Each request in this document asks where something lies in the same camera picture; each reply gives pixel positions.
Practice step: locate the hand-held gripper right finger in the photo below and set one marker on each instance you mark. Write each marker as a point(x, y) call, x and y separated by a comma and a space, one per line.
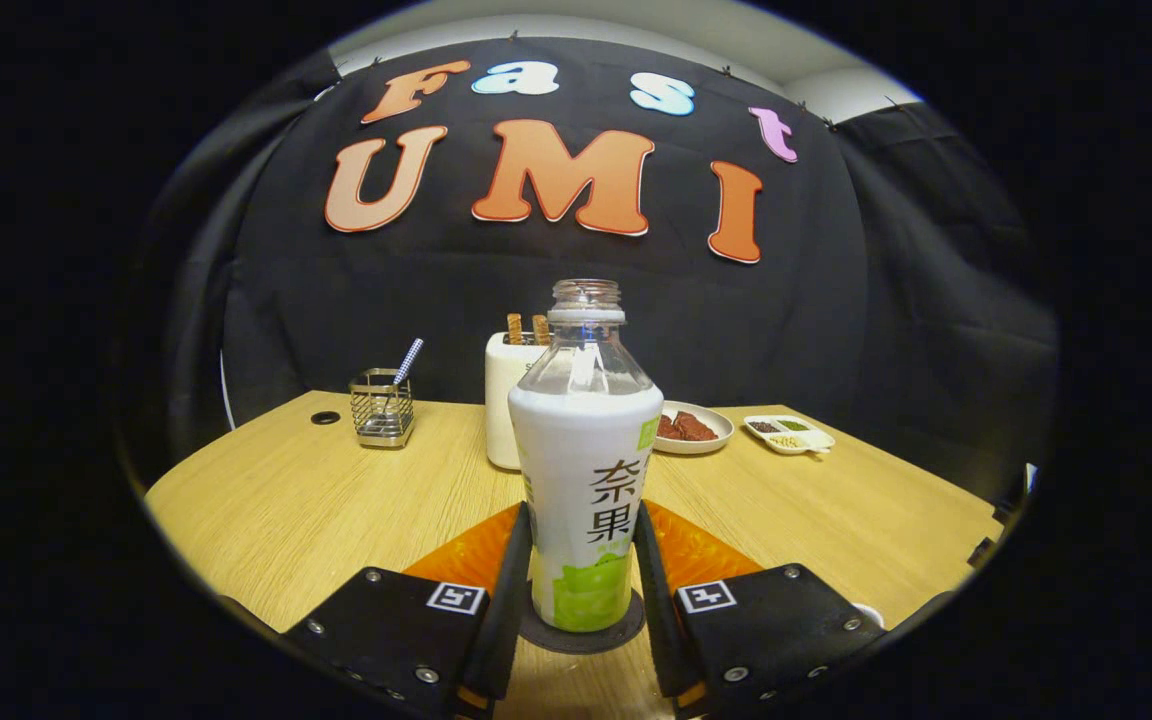
point(661, 612)

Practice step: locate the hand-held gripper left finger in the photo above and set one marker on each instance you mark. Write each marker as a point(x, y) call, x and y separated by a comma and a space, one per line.
point(508, 612)

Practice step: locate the dark brown round coaster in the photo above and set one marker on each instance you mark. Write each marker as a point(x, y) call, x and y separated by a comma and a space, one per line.
point(581, 642)

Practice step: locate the white green juice bottle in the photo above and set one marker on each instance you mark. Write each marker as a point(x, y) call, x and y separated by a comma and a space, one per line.
point(584, 450)

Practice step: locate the white round plate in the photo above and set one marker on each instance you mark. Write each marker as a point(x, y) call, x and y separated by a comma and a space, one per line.
point(701, 446)

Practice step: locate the red food pieces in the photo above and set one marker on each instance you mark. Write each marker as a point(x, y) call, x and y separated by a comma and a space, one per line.
point(691, 428)

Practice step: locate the white divided dish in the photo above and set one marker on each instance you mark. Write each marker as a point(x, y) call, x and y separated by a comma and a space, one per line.
point(791, 445)

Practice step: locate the white toaster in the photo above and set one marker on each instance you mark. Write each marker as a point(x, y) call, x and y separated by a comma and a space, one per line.
point(501, 400)

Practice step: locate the wooden table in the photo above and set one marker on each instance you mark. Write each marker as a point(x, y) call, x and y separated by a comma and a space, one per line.
point(316, 510)

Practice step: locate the brown toast slice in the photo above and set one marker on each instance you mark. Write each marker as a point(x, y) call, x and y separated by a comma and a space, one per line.
point(514, 328)
point(540, 328)

